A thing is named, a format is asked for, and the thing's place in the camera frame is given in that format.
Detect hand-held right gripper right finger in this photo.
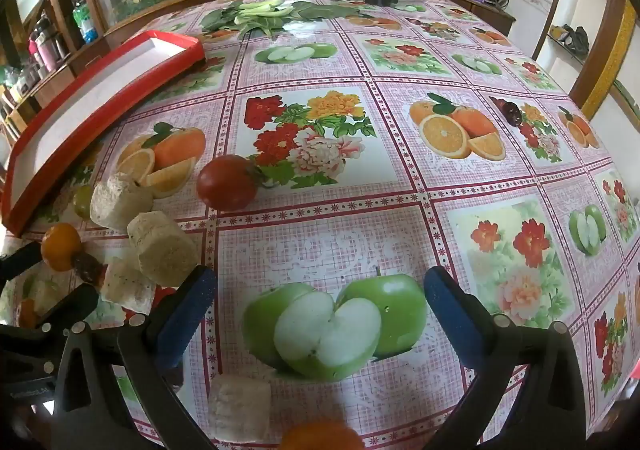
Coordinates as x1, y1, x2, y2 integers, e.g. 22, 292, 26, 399
420, 266, 601, 450

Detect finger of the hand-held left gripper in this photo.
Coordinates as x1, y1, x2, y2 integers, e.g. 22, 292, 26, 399
30, 284, 101, 331
0, 242, 43, 285

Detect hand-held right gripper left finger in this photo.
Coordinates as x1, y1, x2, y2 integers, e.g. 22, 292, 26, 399
50, 265, 221, 450

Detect orange mandarin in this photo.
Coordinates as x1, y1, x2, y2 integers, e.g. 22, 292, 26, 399
40, 223, 83, 273
17, 299, 40, 329
287, 420, 366, 450

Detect green grape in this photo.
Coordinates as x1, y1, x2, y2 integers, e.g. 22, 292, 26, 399
71, 185, 96, 219

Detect red tomato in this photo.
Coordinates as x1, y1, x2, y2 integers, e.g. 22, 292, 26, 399
196, 155, 263, 212

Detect red tray with white inside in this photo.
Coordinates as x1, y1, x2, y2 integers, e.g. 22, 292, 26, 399
0, 30, 206, 237

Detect fruit and flower print tablecloth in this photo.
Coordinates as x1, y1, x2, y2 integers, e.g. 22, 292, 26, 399
0, 0, 640, 450

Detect pink bottle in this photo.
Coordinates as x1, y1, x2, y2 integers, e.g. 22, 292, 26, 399
27, 37, 58, 73

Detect green plastic bottle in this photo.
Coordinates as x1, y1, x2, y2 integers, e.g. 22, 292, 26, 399
72, 0, 98, 44

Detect dark shoes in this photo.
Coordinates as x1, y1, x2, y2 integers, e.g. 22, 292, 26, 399
560, 24, 591, 55

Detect pile of bok choy leaves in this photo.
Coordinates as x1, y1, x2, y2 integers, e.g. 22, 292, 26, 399
200, 0, 361, 38

